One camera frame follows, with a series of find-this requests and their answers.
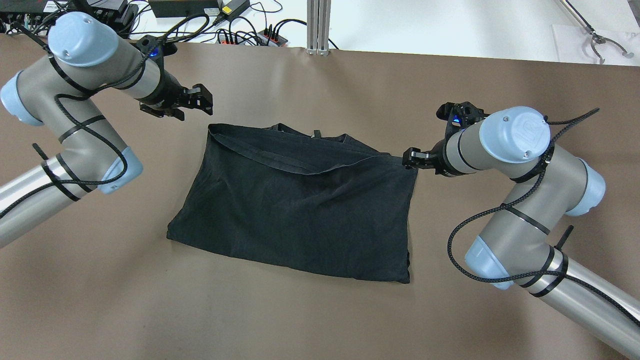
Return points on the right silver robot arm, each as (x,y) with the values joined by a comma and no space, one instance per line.
(507,245)

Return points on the black t-shirt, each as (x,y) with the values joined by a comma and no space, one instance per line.
(331,206)

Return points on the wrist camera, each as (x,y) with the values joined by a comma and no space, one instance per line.
(459,116)
(156,47)

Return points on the far orange USB hub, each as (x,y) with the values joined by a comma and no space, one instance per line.
(270,38)

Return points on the black power adapter yellow label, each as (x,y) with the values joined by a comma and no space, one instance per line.
(234,8)

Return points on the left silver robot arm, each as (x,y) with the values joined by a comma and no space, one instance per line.
(84,57)

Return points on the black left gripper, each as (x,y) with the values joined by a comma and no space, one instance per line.
(166,92)

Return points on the black control box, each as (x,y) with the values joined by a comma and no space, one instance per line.
(184,8)

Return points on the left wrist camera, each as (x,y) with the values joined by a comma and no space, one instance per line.
(156,47)

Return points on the aluminium frame post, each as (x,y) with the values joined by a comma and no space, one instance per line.
(317,27)

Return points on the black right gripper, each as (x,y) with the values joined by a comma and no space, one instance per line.
(440,155)

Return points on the near orange USB hub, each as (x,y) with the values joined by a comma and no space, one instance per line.
(240,37)

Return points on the orange usb hub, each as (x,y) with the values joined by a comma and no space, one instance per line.
(270,38)
(240,37)

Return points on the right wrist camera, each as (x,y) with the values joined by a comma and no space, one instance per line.
(459,116)

